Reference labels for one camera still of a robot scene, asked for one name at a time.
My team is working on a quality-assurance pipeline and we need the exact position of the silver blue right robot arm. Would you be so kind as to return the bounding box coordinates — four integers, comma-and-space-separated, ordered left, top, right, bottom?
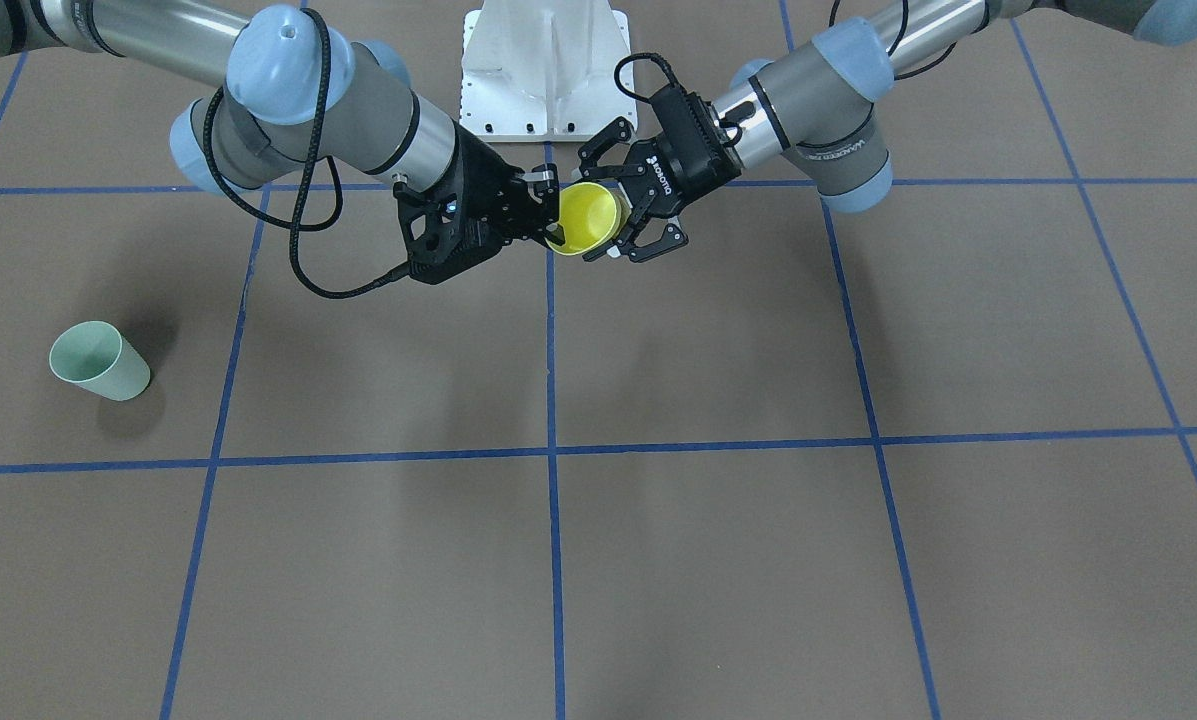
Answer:
0, 1, 563, 299

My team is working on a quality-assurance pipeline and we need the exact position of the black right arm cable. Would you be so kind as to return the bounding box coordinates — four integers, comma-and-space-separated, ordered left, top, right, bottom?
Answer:
202, 8, 411, 301

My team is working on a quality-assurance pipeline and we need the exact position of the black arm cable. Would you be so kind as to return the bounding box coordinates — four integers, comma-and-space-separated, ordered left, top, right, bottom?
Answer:
202, 8, 411, 301
612, 0, 909, 100

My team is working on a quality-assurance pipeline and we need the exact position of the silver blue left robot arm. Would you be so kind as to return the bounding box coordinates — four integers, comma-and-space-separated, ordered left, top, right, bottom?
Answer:
553, 1, 1043, 263

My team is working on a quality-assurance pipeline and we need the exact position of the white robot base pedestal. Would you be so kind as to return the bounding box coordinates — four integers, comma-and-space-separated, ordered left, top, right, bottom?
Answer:
458, 1, 638, 144

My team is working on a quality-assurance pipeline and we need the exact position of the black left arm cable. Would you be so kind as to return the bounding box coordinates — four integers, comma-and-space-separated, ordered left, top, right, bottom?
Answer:
612, 0, 909, 100

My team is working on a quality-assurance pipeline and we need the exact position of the green plastic cup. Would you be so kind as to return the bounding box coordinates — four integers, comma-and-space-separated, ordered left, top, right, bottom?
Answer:
48, 321, 153, 402

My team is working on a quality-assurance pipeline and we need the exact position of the yellow plastic cup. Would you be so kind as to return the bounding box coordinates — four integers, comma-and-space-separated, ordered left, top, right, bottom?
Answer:
543, 182, 631, 256

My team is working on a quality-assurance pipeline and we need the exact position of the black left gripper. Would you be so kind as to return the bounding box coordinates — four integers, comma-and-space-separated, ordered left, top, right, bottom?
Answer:
578, 85, 741, 263

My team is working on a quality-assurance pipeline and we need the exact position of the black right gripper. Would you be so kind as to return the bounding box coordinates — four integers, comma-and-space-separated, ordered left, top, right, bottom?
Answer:
391, 129, 563, 283

